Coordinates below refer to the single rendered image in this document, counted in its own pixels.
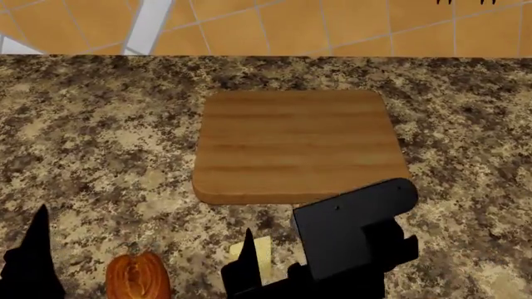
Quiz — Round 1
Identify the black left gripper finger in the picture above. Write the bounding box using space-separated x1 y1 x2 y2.
22 203 57 275

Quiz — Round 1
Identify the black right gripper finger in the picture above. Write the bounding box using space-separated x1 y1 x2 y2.
219 228 264 299

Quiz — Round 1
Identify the pale yellow cheese wedge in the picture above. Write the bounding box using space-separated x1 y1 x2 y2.
229 235 273 282

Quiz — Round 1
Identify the golden brown bread loaf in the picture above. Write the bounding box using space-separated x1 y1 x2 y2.
105 251 172 299

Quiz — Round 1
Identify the wooden cutting board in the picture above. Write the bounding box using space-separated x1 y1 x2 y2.
192 90 412 206

